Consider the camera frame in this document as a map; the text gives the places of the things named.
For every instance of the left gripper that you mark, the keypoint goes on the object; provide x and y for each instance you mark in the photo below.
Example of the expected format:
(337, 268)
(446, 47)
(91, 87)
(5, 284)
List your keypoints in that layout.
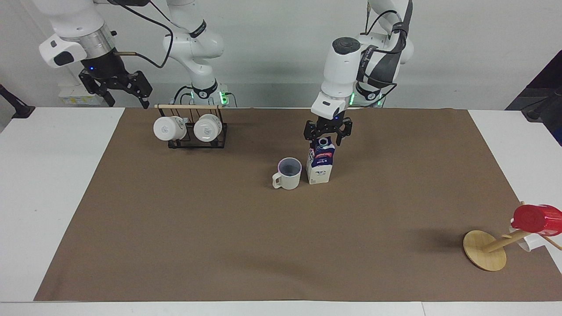
(331, 123)

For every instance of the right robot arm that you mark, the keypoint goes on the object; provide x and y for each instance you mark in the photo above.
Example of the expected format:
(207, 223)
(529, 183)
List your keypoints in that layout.
(79, 19)

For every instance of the red cup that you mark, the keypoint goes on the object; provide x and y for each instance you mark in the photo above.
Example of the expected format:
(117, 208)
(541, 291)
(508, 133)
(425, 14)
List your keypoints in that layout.
(538, 219)

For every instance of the milk carton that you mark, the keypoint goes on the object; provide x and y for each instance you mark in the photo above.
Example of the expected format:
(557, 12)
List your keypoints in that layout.
(319, 169)

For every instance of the black stand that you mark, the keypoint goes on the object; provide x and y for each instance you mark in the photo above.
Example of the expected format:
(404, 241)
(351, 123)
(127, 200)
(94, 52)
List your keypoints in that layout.
(17, 107)
(546, 87)

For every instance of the clear white cup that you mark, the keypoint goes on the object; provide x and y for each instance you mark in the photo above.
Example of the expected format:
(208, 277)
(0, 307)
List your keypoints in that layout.
(529, 242)

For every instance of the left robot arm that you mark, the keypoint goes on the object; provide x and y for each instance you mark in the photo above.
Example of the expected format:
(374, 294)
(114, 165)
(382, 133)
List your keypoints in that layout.
(340, 70)

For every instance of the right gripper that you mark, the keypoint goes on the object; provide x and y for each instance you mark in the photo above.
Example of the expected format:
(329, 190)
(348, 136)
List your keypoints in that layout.
(104, 66)

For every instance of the white mug with purple inside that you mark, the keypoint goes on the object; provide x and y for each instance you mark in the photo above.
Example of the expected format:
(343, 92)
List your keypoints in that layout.
(290, 177)

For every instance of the wooden mug tree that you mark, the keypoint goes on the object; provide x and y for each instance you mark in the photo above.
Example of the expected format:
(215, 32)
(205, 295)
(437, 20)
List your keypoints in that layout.
(483, 254)

